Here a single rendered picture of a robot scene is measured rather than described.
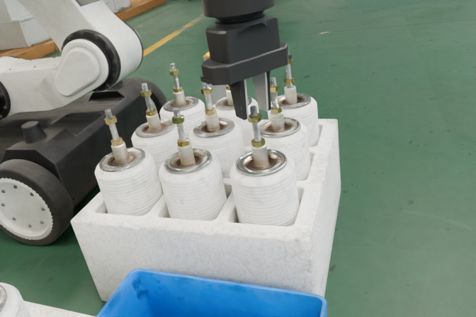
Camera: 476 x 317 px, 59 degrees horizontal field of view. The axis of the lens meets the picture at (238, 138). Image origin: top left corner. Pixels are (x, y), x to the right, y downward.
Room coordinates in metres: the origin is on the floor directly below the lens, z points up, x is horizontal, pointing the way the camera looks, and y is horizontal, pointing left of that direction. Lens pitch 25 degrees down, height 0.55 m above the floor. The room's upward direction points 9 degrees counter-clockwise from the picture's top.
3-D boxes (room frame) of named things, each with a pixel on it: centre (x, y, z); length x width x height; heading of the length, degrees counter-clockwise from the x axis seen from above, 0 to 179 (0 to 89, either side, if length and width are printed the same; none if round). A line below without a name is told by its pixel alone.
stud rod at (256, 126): (0.54, -0.03, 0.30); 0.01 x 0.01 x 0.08
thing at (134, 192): (0.62, 0.19, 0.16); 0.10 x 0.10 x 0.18
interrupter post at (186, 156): (0.58, 0.08, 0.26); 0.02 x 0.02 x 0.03
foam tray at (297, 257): (0.69, 0.04, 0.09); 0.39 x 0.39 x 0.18; 69
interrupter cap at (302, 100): (0.76, -0.11, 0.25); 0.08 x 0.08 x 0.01
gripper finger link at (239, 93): (0.53, -0.01, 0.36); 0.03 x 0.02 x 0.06; 29
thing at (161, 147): (0.73, 0.15, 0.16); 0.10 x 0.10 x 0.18
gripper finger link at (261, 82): (0.55, -0.05, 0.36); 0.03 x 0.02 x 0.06; 29
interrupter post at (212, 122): (0.69, 0.04, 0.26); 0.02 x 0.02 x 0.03
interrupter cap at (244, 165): (0.54, -0.03, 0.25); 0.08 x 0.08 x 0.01
